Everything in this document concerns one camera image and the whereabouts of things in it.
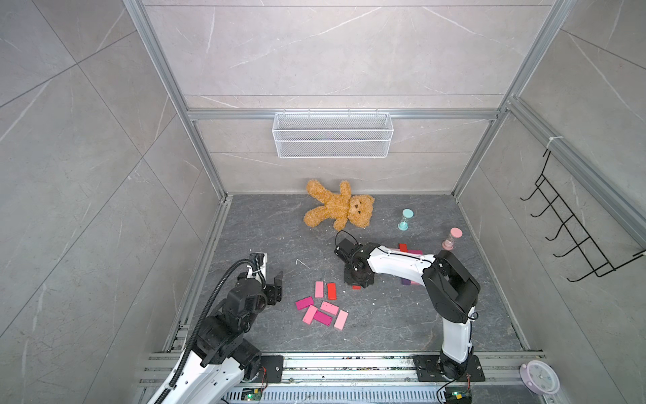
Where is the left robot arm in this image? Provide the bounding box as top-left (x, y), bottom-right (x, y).
top-left (149, 272), bottom-right (284, 403)

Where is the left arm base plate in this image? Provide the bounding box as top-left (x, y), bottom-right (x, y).
top-left (247, 355), bottom-right (284, 384)

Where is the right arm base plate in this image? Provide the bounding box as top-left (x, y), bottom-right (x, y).
top-left (412, 353), bottom-right (486, 382)

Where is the white wire mesh basket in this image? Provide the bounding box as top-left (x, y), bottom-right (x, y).
top-left (272, 112), bottom-right (394, 159)

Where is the lilac round clock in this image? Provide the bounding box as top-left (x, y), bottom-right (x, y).
top-left (520, 360), bottom-right (560, 396)

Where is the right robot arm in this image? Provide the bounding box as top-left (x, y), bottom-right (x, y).
top-left (335, 238), bottom-right (480, 380)

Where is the left black cable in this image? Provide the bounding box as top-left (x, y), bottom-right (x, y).
top-left (153, 258), bottom-right (263, 404)

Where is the brown teddy bear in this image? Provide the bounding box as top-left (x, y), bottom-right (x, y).
top-left (304, 179), bottom-right (375, 231)

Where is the teal sand timer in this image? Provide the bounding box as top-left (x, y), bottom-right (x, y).
top-left (398, 209), bottom-right (414, 232)

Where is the pink sand timer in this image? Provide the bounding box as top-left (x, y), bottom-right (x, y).
top-left (442, 227), bottom-right (463, 251)

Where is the light pink block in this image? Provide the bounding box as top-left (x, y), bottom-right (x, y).
top-left (334, 310), bottom-right (348, 330)
top-left (321, 301), bottom-right (339, 316)
top-left (302, 306), bottom-right (318, 325)
top-left (315, 281), bottom-right (325, 299)

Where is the black wire hook rack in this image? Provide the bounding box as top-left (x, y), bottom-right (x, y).
top-left (520, 150), bottom-right (645, 283)

